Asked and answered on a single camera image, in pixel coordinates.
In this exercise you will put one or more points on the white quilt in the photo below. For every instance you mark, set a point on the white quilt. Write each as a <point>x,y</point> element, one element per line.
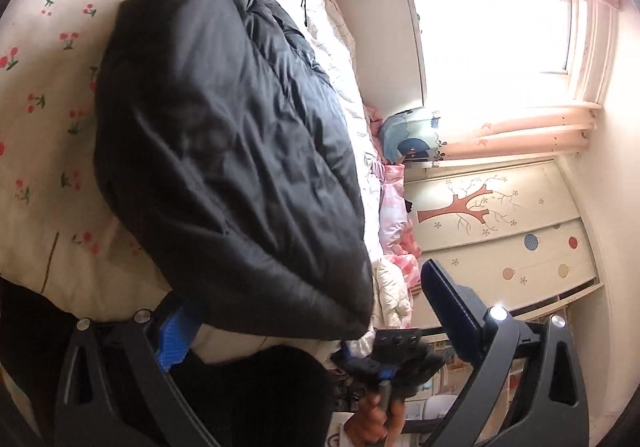
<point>345,67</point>

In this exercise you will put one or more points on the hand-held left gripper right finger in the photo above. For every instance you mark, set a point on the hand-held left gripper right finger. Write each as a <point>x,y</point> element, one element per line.
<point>450,307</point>

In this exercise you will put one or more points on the person's right hand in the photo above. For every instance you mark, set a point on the person's right hand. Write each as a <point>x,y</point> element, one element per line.
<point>370,422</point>

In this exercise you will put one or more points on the black down jacket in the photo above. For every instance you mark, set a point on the black down jacket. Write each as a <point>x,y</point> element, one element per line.
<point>225,152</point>

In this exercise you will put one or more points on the cherry print bed sheet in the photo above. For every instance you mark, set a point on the cherry print bed sheet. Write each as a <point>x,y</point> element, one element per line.
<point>50,127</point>

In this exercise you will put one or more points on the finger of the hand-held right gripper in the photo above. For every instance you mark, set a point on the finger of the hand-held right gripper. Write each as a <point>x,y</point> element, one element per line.
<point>436,367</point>
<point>350,361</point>

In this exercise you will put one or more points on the window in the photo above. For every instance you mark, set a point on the window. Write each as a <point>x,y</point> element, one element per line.
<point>490,27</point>

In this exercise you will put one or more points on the wardrobe with tree decoration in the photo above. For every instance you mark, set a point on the wardrobe with tree decoration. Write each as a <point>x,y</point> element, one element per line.
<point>500,227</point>

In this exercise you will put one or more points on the pink blanket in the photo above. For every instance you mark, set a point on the pink blanket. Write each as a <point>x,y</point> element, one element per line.
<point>395,217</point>

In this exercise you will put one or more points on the dark cloth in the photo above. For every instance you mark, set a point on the dark cloth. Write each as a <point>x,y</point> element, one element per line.
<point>260,397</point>

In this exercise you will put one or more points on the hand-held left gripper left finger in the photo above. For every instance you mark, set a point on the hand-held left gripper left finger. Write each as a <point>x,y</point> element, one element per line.
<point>175,337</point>

